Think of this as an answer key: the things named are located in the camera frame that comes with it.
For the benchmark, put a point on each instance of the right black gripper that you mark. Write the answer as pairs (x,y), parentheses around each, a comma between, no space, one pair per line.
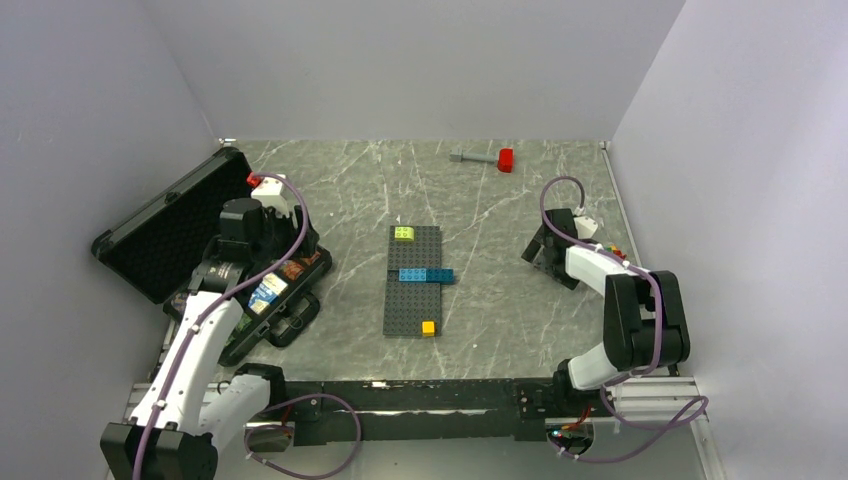
(532,251)

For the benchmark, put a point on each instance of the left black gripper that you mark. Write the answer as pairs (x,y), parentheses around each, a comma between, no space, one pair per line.
(286,223)

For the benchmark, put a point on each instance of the blue texas holdem card box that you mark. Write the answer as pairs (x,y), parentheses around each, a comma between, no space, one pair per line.
(266,293)

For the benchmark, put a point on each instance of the black poker chip case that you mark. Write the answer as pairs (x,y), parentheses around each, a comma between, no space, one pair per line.
(158,247)

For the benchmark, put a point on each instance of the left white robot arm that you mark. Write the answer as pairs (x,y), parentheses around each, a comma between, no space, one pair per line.
(171,433)

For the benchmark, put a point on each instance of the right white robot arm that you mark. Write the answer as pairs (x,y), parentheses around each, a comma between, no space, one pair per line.
(643,323)

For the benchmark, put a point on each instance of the colourful lego toy car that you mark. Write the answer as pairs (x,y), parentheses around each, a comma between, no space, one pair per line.
(615,250)

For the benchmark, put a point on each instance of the red block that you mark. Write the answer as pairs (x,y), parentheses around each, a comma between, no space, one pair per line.
(505,161)

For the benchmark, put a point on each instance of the dark blue lego brick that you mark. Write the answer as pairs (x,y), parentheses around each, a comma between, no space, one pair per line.
(444,276)

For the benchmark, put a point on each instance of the lime green lego brick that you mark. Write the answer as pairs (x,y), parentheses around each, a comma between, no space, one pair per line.
(404,234)

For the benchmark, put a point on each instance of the upper grey lego baseplate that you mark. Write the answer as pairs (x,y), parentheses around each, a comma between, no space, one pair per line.
(425,251)

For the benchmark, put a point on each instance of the grey lego baseplate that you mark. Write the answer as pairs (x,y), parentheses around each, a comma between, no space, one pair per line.
(425,251)
(407,305)

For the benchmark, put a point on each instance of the grey cylinder tool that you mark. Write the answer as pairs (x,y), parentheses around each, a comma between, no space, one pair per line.
(464,156)

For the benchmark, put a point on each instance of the light blue lego brick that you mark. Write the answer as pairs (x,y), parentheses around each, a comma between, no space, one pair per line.
(412,275)

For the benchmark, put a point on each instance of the small yellow lego brick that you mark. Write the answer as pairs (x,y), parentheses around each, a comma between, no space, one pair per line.
(428,329)

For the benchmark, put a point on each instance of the lower grey lego baseplate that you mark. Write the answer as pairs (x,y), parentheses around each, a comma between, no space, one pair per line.
(407,305)

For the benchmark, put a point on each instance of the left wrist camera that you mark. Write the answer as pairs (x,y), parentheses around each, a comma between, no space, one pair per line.
(270,193)

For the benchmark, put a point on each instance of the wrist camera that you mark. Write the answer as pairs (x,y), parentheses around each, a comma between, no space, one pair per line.
(270,193)
(586,227)

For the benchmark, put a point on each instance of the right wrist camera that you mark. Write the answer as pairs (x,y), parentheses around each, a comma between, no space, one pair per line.
(586,227)

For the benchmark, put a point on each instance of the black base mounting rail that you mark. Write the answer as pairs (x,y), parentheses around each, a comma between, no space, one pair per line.
(523,409)

